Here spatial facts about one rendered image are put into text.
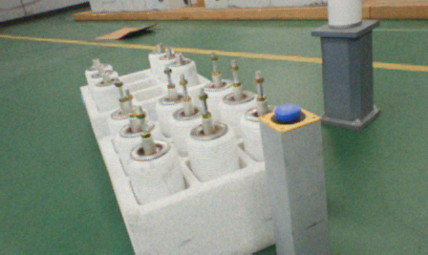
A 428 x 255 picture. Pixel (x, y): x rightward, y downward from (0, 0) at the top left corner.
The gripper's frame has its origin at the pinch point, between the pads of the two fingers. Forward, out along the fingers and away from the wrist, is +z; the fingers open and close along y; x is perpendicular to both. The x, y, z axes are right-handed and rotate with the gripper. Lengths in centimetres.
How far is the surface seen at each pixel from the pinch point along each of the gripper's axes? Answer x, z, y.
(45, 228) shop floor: 3, 47, 50
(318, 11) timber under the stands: -165, 42, -111
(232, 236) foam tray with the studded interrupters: 33, 41, 9
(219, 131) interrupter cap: 26.5, 21.7, 6.5
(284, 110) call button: 41.5, 14.0, -1.2
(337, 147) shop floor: 2, 47, -30
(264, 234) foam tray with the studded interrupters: 32, 43, 2
